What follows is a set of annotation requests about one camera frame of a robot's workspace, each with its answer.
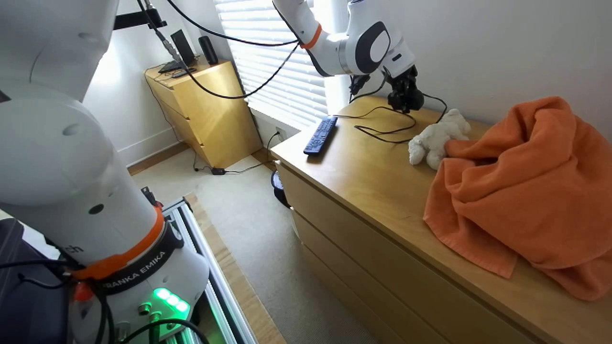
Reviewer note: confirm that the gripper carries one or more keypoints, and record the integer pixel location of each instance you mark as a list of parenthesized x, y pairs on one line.
[(402, 79)]

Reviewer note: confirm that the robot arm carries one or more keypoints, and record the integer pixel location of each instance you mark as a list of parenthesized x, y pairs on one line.
[(48, 143)]

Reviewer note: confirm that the white plush toy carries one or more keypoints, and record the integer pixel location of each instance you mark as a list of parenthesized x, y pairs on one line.
[(437, 138)]

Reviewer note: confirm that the black remote control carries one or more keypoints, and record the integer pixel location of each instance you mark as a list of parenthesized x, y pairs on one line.
[(320, 136)]

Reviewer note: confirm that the window blinds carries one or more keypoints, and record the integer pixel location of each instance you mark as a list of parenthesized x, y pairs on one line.
[(282, 76)]

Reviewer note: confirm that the round black floor object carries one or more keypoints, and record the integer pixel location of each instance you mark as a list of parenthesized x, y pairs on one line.
[(279, 188)]

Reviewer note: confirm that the orange blanket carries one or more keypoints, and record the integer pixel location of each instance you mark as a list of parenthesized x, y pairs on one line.
[(526, 191)]

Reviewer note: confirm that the dresser drawer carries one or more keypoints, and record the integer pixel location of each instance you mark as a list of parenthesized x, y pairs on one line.
[(344, 274), (382, 258)]

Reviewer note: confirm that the small wooden dresser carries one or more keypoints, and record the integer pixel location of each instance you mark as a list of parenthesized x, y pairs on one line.
[(215, 114)]

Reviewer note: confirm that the black cylinder speaker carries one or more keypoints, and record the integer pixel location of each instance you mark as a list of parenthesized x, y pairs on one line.
[(208, 50)]

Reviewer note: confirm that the black upright tablet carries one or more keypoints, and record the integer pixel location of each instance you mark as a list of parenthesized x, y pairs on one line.
[(183, 47)]

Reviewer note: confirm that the black flat device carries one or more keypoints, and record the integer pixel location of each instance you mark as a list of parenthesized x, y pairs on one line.
[(169, 67)]

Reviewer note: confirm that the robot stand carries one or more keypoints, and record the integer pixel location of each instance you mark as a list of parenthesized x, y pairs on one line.
[(191, 224)]

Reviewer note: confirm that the black box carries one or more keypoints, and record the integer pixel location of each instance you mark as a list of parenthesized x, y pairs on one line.
[(24, 296)]

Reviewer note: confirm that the wall socket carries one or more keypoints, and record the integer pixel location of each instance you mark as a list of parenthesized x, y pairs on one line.
[(280, 133)]

